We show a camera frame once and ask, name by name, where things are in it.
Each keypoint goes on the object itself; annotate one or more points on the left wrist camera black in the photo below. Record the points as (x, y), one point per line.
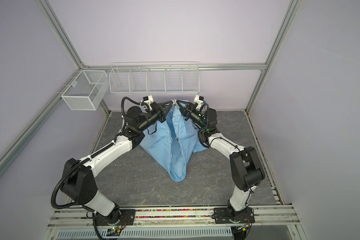
(148, 100)

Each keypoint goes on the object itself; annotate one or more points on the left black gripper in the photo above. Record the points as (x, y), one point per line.
(162, 115)

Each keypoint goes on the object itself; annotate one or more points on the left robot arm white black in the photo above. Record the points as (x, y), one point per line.
(78, 187)

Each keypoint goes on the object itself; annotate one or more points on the long white wire basket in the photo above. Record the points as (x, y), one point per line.
(155, 77)

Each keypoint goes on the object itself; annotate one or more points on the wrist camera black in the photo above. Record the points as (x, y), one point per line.
(198, 100)
(148, 100)

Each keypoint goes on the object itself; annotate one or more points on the white slotted cable duct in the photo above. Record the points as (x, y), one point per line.
(145, 233)

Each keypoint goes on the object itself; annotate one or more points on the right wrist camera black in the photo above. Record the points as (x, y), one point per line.
(198, 100)

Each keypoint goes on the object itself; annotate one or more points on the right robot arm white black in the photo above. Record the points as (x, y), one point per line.
(246, 168)

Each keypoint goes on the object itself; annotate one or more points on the small white mesh basket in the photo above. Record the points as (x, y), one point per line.
(87, 90)

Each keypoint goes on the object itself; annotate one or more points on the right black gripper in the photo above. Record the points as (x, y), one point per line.
(190, 113)

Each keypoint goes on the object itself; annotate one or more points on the light blue jacket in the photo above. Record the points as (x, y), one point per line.
(170, 143)

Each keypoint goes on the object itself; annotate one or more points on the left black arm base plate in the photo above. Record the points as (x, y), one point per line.
(123, 217)

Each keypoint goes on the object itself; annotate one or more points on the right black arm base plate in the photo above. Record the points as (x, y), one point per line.
(228, 215)

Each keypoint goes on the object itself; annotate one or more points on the aluminium front rail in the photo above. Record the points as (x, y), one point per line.
(196, 216)

